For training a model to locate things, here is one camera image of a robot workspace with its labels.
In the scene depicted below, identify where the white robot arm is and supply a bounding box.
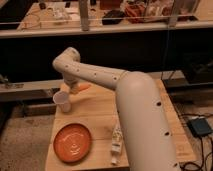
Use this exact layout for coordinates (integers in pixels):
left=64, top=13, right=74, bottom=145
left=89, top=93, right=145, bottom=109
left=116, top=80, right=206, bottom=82
left=53, top=47, right=181, bottom=171

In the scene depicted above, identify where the orange plate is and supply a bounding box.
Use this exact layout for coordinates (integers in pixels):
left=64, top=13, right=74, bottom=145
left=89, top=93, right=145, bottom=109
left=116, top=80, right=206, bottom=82
left=53, top=123, right=92, bottom=163

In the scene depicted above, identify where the black cable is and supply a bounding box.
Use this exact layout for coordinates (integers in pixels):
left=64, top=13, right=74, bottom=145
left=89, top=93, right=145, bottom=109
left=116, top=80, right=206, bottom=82
left=175, top=106, right=213, bottom=171

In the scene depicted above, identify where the black bag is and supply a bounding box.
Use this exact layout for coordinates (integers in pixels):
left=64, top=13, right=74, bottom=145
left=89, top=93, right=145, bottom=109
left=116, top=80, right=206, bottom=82
left=102, top=10, right=125, bottom=25

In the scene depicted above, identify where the red cloth pile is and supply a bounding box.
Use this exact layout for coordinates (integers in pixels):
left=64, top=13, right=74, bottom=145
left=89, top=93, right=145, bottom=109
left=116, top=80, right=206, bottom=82
left=125, top=4, right=145, bottom=23

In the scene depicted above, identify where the white squeeze bottle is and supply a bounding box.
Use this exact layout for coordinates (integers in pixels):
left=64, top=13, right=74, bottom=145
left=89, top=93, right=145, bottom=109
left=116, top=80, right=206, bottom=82
left=111, top=124, right=123, bottom=165

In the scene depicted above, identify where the grey metal post right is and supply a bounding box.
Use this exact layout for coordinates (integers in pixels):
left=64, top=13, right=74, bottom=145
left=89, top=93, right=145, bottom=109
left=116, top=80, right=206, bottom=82
left=168, top=0, right=182, bottom=27

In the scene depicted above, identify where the black power adapter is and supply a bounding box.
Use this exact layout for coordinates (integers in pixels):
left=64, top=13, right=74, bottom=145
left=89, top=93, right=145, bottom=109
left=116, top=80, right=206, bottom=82
left=187, top=118, right=213, bottom=137

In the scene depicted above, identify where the white ceramic cup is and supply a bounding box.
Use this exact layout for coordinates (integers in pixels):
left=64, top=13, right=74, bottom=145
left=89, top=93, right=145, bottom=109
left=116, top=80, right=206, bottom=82
left=53, top=91, right=71, bottom=113

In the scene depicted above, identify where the grey metal post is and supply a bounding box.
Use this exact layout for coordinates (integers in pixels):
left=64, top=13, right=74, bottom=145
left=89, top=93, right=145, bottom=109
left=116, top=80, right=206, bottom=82
left=79, top=0, right=89, bottom=31
left=168, top=0, right=182, bottom=27

